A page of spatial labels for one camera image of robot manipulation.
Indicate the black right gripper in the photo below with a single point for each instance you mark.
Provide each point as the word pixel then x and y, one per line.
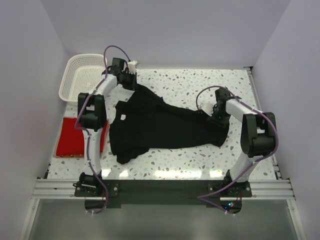
pixel 221 123

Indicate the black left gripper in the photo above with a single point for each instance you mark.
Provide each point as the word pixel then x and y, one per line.
pixel 133 85

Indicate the black t shirt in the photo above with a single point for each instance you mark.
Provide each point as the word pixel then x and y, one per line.
pixel 146 122

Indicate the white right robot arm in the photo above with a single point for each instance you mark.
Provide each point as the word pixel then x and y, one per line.
pixel 258 136

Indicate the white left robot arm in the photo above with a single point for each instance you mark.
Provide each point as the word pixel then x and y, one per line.
pixel 92 115

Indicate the white plastic basket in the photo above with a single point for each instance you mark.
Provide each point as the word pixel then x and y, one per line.
pixel 82 73

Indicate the red folded t shirt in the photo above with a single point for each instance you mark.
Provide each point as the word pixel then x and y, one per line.
pixel 71 141

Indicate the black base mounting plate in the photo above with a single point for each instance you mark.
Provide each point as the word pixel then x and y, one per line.
pixel 113 194

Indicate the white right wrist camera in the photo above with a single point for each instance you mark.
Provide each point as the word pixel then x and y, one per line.
pixel 208 108

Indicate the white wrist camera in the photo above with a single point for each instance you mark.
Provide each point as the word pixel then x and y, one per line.
pixel 208 108
pixel 132 66

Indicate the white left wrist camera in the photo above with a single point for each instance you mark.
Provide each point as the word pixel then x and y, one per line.
pixel 132 66

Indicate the aluminium frame rail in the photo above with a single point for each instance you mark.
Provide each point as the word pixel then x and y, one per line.
pixel 261 189

